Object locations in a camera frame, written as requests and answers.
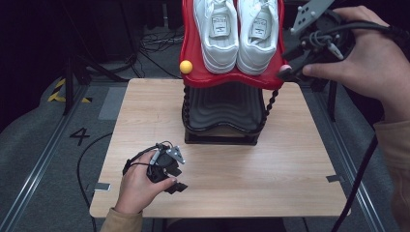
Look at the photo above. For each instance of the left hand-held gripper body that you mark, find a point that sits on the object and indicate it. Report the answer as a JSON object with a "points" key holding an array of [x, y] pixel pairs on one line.
{"points": [[164, 161]]}

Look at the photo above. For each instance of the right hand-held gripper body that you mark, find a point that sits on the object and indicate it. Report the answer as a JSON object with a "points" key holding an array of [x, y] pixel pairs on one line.
{"points": [[325, 35]]}

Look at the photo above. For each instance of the white sneaker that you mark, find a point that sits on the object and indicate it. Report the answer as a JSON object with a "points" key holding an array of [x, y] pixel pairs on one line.
{"points": [[257, 38], [217, 38]]}

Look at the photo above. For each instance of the red and black shoe rack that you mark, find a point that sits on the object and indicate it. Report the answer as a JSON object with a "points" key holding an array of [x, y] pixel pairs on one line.
{"points": [[225, 112]]}

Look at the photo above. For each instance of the person's left hand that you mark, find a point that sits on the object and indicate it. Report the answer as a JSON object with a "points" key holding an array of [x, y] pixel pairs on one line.
{"points": [[135, 187]]}

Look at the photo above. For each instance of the person's right hand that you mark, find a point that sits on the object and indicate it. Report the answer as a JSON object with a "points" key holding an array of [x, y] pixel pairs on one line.
{"points": [[377, 71]]}

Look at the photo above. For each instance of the black metal stand leg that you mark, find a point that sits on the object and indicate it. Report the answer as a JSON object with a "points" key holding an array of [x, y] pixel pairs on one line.
{"points": [[332, 103]]}

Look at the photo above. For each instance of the person's black pants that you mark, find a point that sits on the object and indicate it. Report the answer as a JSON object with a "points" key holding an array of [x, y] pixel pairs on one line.
{"points": [[225, 225]]}

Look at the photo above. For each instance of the grey tape piece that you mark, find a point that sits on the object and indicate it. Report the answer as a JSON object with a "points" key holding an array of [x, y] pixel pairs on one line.
{"points": [[335, 179], [102, 187]]}

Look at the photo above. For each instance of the black tripod stand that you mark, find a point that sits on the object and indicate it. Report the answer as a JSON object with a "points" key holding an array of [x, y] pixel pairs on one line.
{"points": [[68, 87]]}

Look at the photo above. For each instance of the yellow and black floor tape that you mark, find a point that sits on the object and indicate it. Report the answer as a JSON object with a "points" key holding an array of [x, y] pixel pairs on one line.
{"points": [[56, 93]]}

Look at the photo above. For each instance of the metal floor rail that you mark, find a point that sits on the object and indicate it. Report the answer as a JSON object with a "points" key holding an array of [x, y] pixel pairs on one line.
{"points": [[38, 167], [351, 161]]}

